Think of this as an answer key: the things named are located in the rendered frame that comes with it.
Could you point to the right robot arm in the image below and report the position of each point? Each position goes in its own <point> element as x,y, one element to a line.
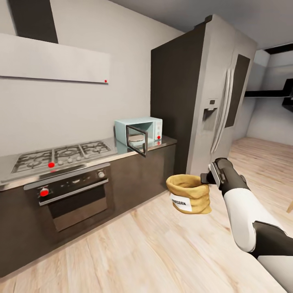
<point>254,229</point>

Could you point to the microwave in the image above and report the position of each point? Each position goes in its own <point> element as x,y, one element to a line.
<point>135,133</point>

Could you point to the oven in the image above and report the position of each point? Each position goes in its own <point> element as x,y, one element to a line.
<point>66,203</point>

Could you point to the popcorn bag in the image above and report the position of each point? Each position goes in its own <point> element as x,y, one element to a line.
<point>188,194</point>

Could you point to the fridge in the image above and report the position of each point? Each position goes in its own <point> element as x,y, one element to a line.
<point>198,83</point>

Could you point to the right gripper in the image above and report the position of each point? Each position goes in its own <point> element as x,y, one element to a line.
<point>206,179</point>

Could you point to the stairs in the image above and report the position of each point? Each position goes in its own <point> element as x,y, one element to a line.
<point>272,75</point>

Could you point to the range hood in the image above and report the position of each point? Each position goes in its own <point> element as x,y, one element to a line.
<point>36,52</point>

